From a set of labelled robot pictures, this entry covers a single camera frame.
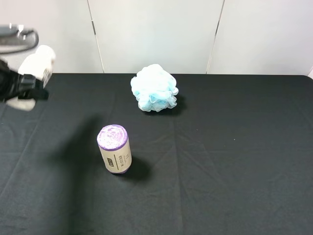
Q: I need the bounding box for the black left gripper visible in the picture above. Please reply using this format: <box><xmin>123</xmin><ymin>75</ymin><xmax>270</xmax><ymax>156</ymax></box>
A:
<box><xmin>0</xmin><ymin>60</ymin><xmax>49</xmax><ymax>102</ymax></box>

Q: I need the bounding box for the white milk bottle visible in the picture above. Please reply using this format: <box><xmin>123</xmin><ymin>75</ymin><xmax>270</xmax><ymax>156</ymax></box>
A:
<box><xmin>6</xmin><ymin>45</ymin><xmax>56</xmax><ymax>111</ymax></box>

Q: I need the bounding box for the purple garbage bag roll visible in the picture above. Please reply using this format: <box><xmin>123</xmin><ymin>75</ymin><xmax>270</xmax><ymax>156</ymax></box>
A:
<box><xmin>97</xmin><ymin>124</ymin><xmax>132</xmax><ymax>174</ymax></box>

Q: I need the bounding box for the blue mesh bath sponge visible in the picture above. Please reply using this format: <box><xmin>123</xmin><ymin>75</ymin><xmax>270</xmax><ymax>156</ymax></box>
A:
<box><xmin>130</xmin><ymin>64</ymin><xmax>179</xmax><ymax>112</ymax></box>

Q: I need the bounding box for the black tablecloth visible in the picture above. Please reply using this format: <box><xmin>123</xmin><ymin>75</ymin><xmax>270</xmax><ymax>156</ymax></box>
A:
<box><xmin>0</xmin><ymin>73</ymin><xmax>313</xmax><ymax>235</ymax></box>

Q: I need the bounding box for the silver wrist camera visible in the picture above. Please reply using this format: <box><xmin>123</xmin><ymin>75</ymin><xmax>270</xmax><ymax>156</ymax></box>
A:
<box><xmin>0</xmin><ymin>23</ymin><xmax>25</xmax><ymax>46</ymax></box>

